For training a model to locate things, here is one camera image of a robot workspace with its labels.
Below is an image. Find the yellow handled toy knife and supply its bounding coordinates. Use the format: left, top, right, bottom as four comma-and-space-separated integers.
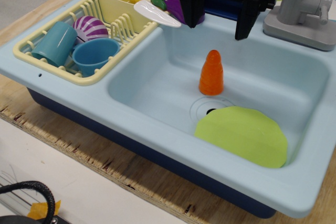
129, 0, 182, 28

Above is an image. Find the grey toy faucet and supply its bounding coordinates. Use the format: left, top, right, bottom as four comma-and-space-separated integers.
263, 0, 335, 51

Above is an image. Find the orange toy carrot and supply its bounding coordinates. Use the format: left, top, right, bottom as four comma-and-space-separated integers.
198, 50, 224, 96

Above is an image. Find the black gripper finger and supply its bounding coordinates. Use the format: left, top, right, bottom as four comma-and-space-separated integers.
180, 0, 205, 28
235, 0, 262, 40

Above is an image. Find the purple toy eggplant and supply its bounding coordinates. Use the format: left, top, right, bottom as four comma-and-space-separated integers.
150, 0, 206, 25

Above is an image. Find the blue toy cup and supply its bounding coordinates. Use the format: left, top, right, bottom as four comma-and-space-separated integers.
72, 38, 120, 77

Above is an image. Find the light blue toy sink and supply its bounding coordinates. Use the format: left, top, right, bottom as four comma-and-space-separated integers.
1, 0, 335, 219

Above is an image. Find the lime green plate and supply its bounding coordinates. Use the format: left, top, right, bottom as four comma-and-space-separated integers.
194, 106, 288, 168

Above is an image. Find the teal toy cup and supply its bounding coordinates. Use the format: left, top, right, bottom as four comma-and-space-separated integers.
31, 22, 77, 67

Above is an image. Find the yellow tape piece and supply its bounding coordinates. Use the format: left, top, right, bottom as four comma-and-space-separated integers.
27, 202, 48, 220

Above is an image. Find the black cable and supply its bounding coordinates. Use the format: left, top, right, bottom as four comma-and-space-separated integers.
0, 180, 56, 221

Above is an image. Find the yellow dish rack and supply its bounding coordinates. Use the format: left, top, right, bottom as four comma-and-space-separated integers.
13, 0, 157, 86

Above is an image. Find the purple striped toy ball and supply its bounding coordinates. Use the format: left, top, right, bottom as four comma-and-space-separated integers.
72, 16, 109, 44

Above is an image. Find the wooden board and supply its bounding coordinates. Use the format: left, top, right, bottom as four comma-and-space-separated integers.
1, 0, 335, 223

